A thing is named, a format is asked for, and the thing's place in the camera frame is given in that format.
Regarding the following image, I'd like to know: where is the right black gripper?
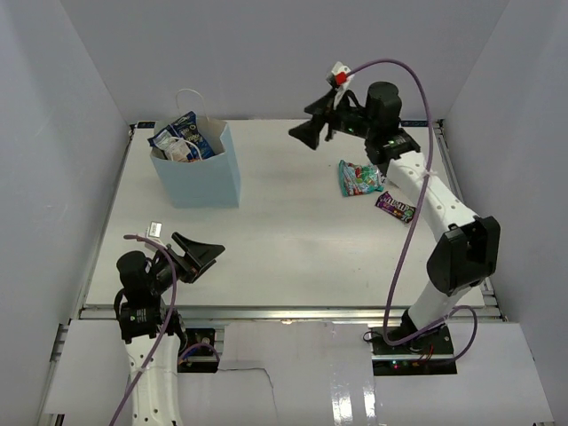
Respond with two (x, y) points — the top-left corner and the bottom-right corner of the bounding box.
(289, 90), (377, 151)

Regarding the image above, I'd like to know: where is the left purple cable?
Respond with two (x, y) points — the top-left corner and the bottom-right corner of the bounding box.
(108, 233), (179, 426)

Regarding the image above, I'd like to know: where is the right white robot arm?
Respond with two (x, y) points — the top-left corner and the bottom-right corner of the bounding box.
(288, 82), (501, 354)

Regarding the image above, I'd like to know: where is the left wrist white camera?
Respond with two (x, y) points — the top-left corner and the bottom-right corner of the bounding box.
(146, 221), (162, 239)

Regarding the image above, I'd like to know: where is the teal candy bag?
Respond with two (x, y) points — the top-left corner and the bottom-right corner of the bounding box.
(338, 160), (385, 197)

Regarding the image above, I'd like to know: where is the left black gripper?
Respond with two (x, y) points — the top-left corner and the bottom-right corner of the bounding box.
(148, 231), (224, 294)

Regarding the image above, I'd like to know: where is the purple candy packet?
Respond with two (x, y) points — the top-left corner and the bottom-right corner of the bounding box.
(375, 191), (416, 224)

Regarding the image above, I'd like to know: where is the light blue paper bag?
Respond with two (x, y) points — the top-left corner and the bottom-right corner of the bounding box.
(150, 89), (241, 209)

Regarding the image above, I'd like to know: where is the blue snack bag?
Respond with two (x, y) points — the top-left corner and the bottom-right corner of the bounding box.
(148, 111), (215, 162)

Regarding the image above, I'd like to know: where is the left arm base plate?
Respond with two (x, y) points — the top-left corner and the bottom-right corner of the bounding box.
(177, 328), (218, 374)

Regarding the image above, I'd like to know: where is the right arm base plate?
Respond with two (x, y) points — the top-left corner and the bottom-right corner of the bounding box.
(362, 325), (457, 377)

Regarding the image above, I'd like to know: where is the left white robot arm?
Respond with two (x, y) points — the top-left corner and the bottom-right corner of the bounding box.
(110, 233), (225, 425)

